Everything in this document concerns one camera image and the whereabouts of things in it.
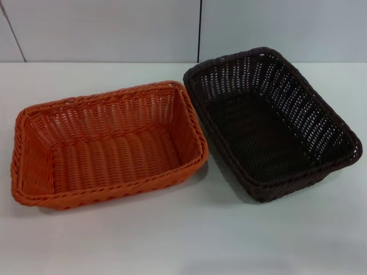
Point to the dark brown woven basket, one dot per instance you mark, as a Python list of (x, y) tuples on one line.
[(258, 137)]

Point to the orange woven basket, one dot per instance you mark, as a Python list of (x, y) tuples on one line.
[(114, 151)]

